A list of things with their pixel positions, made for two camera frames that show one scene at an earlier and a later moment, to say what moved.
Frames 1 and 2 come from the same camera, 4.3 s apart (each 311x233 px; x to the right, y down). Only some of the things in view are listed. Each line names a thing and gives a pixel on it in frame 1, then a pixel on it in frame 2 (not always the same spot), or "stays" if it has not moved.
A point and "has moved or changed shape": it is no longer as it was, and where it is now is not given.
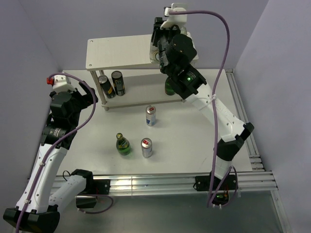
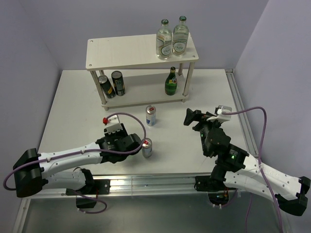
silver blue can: x=150 y=115 stays
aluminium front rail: x=173 y=185 stays
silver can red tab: x=146 y=145 stays
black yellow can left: x=107 y=86 stays
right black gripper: x=157 y=31 → x=196 y=115
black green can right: x=117 y=78 stays
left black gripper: x=86 y=100 → x=123 y=132
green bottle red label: x=169 y=88 stays
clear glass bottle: x=154 y=54 has moved or changed shape
